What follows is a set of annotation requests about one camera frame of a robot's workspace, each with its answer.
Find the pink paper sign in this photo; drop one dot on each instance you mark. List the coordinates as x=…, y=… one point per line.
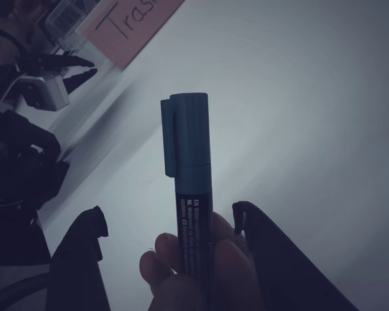
x=133, y=32

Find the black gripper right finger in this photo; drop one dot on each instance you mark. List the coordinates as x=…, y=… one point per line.
x=291, y=278

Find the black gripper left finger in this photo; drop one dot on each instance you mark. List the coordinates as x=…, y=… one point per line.
x=74, y=275

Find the person's right hand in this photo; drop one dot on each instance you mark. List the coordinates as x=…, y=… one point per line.
x=162, y=259

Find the green capped edding marker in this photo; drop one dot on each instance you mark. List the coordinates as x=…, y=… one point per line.
x=193, y=145

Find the white camera module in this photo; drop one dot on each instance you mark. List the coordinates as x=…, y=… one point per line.
x=48, y=94

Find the idle black robot arm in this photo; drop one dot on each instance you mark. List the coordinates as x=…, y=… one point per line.
x=19, y=155

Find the clear plastic bin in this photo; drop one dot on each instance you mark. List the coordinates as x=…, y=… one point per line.
x=65, y=13

